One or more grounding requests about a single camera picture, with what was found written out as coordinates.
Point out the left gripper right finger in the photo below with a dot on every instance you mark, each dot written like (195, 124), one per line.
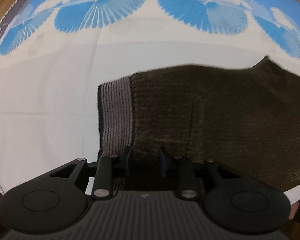
(178, 175)

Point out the dark brown knit pants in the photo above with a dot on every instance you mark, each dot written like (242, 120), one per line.
(247, 119)

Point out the blue white patterned bedsheet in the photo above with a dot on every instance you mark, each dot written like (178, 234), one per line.
(55, 53)

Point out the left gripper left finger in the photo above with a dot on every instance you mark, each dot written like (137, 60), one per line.
(111, 171)

